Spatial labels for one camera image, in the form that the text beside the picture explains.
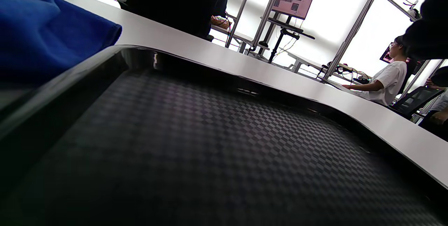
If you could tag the black monitor stand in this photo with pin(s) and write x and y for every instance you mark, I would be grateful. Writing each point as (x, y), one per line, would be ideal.
(283, 26)

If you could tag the flat computer monitor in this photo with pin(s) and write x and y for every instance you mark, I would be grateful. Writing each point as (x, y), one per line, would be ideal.
(294, 0)
(386, 57)

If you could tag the black mesh chair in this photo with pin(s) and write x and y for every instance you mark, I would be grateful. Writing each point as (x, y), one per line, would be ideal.
(413, 101)

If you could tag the black plastic tray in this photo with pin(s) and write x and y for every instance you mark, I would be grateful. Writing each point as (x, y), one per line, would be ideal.
(210, 149)

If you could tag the person's left hand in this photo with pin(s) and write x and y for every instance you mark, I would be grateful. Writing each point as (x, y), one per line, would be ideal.
(430, 26)

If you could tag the blue rectangular towel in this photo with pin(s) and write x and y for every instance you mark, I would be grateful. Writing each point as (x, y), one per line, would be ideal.
(42, 26)

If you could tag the aluminium post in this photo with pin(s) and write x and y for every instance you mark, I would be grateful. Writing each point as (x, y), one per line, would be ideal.
(267, 9)
(352, 30)

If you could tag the colourful patterned pouch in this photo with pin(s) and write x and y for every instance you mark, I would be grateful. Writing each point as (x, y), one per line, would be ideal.
(219, 22)

